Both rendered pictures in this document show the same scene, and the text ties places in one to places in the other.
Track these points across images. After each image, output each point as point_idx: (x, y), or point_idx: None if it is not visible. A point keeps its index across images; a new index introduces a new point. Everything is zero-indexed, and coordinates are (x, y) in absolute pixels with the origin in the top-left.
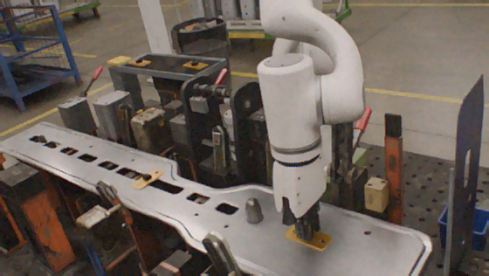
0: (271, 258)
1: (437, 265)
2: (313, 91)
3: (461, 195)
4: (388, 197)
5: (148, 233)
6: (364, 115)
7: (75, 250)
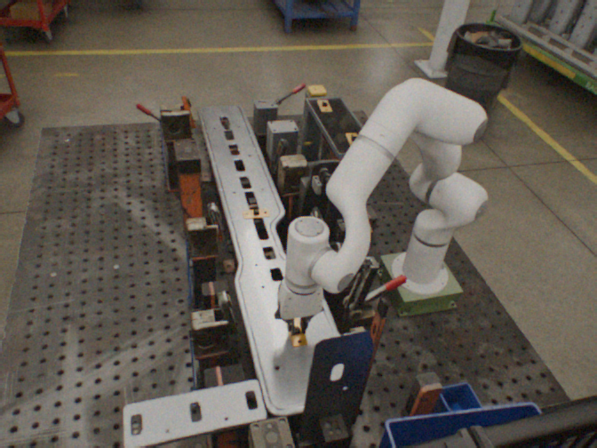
0: (262, 328)
1: None
2: (312, 259)
3: (325, 383)
4: None
5: None
6: (396, 281)
7: None
